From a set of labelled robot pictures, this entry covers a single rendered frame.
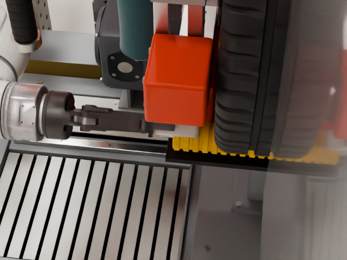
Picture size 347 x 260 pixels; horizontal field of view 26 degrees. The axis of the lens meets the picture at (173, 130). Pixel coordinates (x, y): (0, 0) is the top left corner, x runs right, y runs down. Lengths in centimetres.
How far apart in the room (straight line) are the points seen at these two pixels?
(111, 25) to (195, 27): 75
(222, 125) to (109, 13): 77
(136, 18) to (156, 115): 51
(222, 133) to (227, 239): 55
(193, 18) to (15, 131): 38
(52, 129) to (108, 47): 54
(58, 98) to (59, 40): 91
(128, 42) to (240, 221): 43
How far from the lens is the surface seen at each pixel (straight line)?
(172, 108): 89
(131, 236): 172
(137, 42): 144
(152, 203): 177
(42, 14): 217
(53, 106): 114
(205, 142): 128
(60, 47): 203
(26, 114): 115
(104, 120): 111
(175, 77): 88
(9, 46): 125
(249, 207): 155
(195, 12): 91
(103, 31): 166
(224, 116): 95
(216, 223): 154
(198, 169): 172
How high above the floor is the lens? 151
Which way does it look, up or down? 50 degrees down
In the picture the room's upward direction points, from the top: straight up
